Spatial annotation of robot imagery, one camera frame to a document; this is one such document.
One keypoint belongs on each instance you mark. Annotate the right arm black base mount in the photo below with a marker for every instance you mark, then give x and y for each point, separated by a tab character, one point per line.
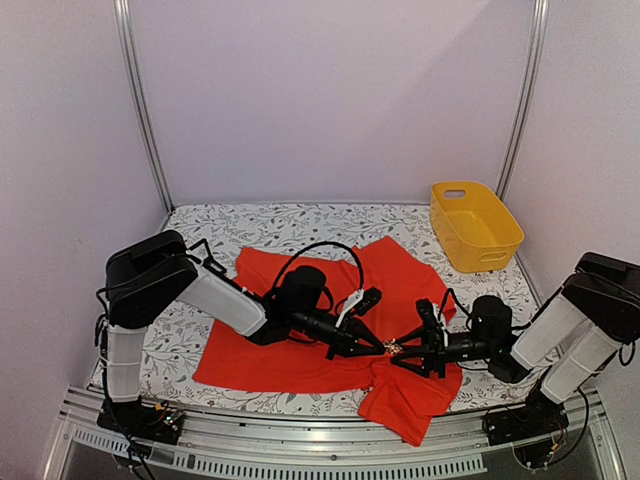
525	420

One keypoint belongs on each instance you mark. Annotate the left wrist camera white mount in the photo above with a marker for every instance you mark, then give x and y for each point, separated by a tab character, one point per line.
358	303

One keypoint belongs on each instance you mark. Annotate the right aluminium corner post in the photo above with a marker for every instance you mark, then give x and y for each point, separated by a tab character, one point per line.
533	61

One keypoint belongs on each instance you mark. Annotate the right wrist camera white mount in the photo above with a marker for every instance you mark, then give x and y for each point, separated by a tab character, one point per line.
428	313

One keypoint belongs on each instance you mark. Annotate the red t-shirt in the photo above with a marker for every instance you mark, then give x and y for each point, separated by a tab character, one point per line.
398	399

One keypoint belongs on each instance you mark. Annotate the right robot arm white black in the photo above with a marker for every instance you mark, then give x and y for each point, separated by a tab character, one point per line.
600	300

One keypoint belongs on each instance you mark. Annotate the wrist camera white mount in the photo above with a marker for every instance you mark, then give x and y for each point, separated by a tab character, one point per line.
358	303
428	313

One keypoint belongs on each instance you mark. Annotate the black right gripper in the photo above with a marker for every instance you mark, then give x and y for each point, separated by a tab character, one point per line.
432	350

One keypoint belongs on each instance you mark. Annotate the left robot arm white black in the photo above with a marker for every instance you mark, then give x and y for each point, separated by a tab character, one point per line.
146	278

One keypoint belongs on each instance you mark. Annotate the aluminium corner post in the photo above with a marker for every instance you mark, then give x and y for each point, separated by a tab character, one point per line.
125	29
533	61

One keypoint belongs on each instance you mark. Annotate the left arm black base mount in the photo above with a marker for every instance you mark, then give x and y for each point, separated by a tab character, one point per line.
158	423

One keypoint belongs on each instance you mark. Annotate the aluminium front rail frame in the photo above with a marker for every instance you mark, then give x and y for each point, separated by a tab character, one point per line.
227	444

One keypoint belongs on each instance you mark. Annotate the yellow plastic basket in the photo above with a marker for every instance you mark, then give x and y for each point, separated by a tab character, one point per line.
475	229

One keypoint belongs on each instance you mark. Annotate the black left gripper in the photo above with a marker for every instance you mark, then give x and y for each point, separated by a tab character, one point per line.
348	336

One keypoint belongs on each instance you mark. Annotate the left aluminium corner post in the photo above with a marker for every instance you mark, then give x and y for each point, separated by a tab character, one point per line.
125	29

